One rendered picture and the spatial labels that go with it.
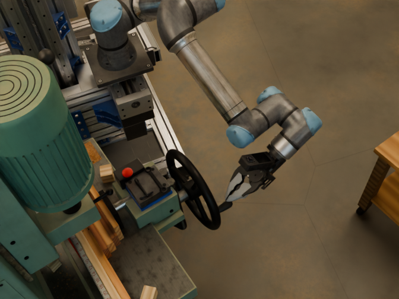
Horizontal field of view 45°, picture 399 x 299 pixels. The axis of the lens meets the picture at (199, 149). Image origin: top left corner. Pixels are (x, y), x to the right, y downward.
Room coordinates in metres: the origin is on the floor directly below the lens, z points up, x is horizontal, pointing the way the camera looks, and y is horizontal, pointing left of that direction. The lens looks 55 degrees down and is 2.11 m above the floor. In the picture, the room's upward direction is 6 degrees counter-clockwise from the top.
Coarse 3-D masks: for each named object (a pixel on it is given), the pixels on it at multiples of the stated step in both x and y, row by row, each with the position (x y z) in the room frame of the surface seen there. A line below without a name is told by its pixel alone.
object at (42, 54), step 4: (40, 52) 0.77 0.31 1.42; (44, 52) 0.77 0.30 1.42; (48, 52) 0.77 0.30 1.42; (52, 52) 0.78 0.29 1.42; (40, 56) 0.76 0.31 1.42; (44, 56) 0.76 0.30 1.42; (48, 56) 0.76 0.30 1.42; (52, 56) 0.77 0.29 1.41; (40, 60) 0.76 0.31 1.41; (44, 60) 0.76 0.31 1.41; (48, 60) 0.76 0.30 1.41; (52, 60) 0.76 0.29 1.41; (48, 64) 0.76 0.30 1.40
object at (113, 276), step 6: (84, 234) 0.58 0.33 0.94; (90, 240) 0.56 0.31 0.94; (96, 246) 0.54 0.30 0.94; (96, 252) 0.53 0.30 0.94; (102, 252) 0.53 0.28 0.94; (102, 258) 0.51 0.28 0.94; (102, 264) 0.49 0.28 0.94; (108, 264) 0.49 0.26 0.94; (108, 270) 0.48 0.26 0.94; (114, 276) 0.46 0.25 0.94; (114, 282) 0.44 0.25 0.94; (120, 282) 0.44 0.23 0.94; (120, 288) 0.42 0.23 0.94; (120, 294) 0.41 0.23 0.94; (126, 294) 0.41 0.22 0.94
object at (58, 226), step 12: (84, 204) 0.60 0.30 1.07; (36, 216) 0.58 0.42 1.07; (48, 216) 0.58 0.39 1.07; (60, 216) 0.57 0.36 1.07; (72, 216) 0.57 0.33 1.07; (84, 216) 0.58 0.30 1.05; (96, 216) 0.59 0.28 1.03; (48, 228) 0.54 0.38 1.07; (60, 228) 0.54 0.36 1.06; (72, 228) 0.56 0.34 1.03; (60, 240) 0.54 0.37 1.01
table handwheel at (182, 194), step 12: (168, 156) 0.85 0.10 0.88; (180, 156) 0.80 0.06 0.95; (168, 168) 0.87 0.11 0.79; (192, 168) 0.75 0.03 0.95; (180, 180) 0.85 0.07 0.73; (192, 180) 0.78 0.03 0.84; (204, 180) 0.72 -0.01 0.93; (180, 192) 0.75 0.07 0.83; (192, 192) 0.74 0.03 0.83; (204, 192) 0.69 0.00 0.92; (192, 204) 0.78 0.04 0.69; (216, 204) 0.67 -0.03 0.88; (204, 216) 0.71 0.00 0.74; (216, 216) 0.64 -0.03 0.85; (216, 228) 0.64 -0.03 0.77
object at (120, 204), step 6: (102, 192) 0.68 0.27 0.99; (108, 198) 0.66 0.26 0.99; (126, 198) 0.67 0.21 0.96; (108, 204) 0.64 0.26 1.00; (114, 204) 0.65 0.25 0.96; (120, 204) 0.65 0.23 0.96; (114, 210) 0.62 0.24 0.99; (114, 216) 0.60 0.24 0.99; (120, 222) 0.61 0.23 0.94; (120, 228) 0.60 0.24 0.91
